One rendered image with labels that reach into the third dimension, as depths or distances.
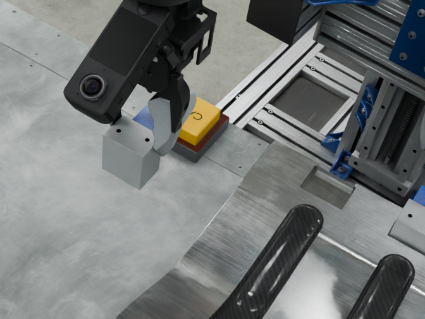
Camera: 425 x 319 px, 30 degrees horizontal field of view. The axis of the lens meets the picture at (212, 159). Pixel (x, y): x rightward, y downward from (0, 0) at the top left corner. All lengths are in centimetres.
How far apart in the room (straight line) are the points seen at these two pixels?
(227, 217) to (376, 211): 17
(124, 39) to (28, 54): 45
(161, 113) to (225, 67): 156
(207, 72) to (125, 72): 162
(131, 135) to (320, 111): 118
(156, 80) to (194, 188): 27
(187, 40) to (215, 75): 157
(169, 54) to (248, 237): 23
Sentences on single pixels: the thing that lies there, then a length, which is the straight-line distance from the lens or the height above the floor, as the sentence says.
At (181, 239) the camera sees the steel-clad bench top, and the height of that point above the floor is 80.
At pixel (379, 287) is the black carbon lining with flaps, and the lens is 85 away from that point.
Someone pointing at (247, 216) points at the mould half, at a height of 89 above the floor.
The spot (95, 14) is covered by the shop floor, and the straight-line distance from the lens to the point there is 244.
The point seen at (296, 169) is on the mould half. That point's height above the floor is 89.
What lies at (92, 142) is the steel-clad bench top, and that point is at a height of 80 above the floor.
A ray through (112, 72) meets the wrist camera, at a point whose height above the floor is 109.
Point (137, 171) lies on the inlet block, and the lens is 82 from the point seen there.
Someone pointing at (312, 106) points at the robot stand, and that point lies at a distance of 196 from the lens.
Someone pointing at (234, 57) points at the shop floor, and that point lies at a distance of 235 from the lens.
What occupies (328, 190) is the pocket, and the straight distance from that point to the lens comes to 93.
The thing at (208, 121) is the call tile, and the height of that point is 84.
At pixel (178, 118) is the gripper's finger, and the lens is 75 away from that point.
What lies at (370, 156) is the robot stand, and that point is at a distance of 167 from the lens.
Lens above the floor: 156
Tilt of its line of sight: 49 degrees down
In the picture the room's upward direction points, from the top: 11 degrees clockwise
